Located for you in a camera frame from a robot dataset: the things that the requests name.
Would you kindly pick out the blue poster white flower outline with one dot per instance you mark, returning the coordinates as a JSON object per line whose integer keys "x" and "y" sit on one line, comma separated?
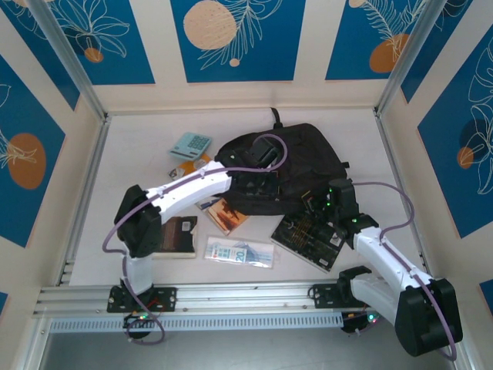
{"x": 127, "y": 69}

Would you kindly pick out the orange paperback book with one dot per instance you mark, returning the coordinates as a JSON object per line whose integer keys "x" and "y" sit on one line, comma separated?
{"x": 188, "y": 167}

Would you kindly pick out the black book with orange print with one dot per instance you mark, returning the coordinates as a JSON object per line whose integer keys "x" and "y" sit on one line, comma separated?
{"x": 304, "y": 239}

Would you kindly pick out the black backpack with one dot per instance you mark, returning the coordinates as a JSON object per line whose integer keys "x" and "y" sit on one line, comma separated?
{"x": 308, "y": 154}

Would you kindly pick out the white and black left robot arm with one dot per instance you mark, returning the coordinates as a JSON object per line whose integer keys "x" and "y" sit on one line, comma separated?
{"x": 185, "y": 189}

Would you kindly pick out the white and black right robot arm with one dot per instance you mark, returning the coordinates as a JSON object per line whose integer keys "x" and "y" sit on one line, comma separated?
{"x": 389, "y": 262}

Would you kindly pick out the blue poster fern orange circle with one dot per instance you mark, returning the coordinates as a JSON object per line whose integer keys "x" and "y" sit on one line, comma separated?
{"x": 346, "y": 38}

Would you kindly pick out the blue poster large peach circle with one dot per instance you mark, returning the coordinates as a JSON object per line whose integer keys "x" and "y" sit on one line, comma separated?
{"x": 269, "y": 58}

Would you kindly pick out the blue floral wall poster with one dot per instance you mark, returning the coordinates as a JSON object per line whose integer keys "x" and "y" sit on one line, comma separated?
{"x": 46, "y": 69}
{"x": 443, "y": 58}

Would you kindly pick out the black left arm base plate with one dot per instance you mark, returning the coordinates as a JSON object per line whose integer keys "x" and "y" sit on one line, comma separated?
{"x": 169, "y": 298}

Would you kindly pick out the dark brown paperback book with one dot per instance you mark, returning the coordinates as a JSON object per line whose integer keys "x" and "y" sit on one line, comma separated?
{"x": 177, "y": 239}

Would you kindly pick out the aluminium side rail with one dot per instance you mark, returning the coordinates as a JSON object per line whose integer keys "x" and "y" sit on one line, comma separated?
{"x": 92, "y": 173}
{"x": 385, "y": 135}

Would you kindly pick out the sepia cover paperback book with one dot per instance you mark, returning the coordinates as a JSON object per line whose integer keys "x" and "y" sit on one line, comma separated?
{"x": 227, "y": 217}

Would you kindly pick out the aluminium corner post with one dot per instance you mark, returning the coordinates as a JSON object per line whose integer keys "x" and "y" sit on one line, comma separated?
{"x": 408, "y": 58}
{"x": 69, "y": 61}

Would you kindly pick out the aluminium frame rail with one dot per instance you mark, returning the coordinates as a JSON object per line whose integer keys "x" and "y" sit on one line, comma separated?
{"x": 239, "y": 297}

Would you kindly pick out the blue poster orange circle flower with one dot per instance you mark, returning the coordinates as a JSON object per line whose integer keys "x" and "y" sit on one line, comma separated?
{"x": 23, "y": 212}
{"x": 443, "y": 173}

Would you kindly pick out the teal calculator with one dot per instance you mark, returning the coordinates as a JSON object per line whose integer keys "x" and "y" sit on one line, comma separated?
{"x": 190, "y": 144}

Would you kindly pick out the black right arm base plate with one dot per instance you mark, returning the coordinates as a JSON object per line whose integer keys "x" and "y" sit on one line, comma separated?
{"x": 321, "y": 297}

